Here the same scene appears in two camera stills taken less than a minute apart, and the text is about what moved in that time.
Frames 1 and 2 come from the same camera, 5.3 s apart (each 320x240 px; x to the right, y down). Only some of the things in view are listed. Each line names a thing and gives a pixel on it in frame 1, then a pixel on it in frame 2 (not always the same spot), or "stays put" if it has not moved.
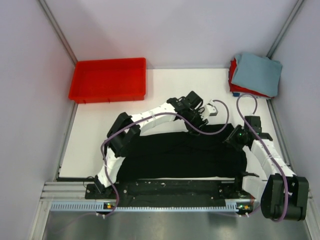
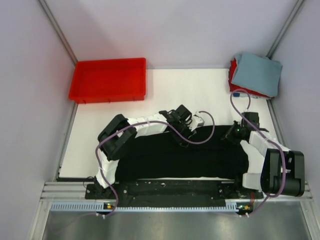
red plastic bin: x=109 y=80 stays put
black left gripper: x=200 y=123 -> x=188 y=133
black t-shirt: x=184 y=154 stays put
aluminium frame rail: x=58 y=31 stays put
